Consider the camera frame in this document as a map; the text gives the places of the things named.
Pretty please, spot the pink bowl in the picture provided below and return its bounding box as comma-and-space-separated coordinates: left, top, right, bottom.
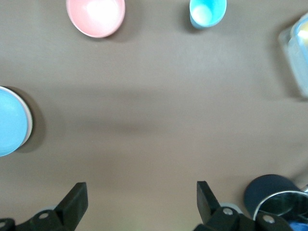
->
66, 0, 126, 39

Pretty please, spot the clear plastic container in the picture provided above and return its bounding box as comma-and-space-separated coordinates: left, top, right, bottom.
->
278, 12, 308, 101

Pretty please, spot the blue cup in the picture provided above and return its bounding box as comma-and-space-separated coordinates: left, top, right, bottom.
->
189, 0, 228, 30

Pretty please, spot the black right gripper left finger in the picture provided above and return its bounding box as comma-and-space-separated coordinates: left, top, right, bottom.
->
0, 182, 89, 231

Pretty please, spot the blue plate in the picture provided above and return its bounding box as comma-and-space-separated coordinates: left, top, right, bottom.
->
0, 86, 29, 157

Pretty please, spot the brown table cover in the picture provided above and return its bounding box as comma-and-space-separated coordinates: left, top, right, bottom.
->
0, 0, 308, 231

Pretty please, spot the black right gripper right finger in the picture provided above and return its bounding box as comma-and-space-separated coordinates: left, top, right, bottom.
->
193, 180, 292, 231

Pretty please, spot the small blue object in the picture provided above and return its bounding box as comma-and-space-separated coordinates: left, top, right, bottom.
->
287, 220, 308, 231

